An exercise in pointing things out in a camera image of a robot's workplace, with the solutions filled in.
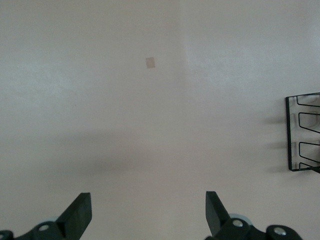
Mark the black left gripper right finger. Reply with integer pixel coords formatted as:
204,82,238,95
204,191,303,240

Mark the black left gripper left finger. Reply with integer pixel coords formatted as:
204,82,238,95
0,191,93,240

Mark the black wire cup holder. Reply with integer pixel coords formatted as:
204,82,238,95
285,91,320,174

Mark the small brown tape patch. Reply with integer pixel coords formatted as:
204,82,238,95
145,57,157,70

